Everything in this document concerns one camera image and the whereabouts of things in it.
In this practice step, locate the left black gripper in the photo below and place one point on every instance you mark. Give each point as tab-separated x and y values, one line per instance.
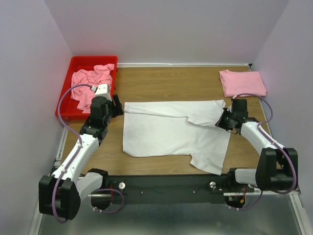
116	105

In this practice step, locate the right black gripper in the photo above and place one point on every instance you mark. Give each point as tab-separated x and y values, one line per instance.
224	122

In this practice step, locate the white t shirt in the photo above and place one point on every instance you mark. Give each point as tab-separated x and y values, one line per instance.
177	128

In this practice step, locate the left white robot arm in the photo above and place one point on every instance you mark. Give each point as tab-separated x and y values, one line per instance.
61	193

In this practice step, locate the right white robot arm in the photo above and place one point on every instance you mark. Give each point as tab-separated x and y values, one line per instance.
277	169

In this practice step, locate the red plastic bin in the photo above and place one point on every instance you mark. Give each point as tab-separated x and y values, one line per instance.
68	108

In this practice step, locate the crumpled pink t shirt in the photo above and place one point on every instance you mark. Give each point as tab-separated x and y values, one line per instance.
101	74

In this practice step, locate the folded pink t shirt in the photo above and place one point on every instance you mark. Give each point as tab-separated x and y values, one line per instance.
247	82

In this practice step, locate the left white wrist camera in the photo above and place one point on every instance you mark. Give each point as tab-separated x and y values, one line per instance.
103	90

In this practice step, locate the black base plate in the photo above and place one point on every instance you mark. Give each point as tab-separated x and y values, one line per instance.
168	189

